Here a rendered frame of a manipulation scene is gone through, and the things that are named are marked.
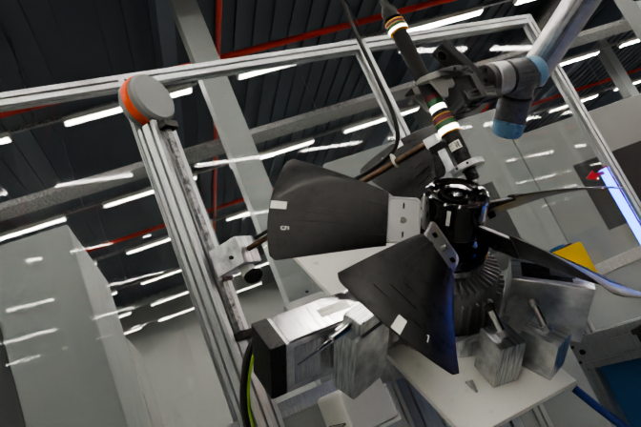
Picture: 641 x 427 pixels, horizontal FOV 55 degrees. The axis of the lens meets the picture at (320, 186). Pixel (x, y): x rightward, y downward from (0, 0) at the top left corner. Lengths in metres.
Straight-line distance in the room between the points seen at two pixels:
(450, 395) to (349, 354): 0.21
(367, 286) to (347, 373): 0.22
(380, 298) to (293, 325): 0.21
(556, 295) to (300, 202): 0.52
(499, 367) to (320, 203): 0.44
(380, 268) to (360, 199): 0.26
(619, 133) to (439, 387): 4.51
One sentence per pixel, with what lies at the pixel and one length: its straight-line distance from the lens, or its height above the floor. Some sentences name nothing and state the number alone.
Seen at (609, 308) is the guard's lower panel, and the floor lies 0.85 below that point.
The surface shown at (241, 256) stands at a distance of 1.52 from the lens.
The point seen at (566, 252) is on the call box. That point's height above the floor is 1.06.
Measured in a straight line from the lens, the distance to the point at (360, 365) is 1.10.
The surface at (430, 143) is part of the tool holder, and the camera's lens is 1.31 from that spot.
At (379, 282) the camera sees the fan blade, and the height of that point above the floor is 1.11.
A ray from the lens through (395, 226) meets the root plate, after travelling 1.20.
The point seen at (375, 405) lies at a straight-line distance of 1.60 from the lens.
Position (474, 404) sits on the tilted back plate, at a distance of 1.17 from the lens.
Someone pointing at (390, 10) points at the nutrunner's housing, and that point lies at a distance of 1.40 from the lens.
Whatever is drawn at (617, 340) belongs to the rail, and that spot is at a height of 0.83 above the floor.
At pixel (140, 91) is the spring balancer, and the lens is 1.77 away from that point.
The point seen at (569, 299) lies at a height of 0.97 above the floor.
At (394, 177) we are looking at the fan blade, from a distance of 1.40.
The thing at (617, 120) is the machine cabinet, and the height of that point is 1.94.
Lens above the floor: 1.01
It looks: 16 degrees up
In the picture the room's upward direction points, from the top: 23 degrees counter-clockwise
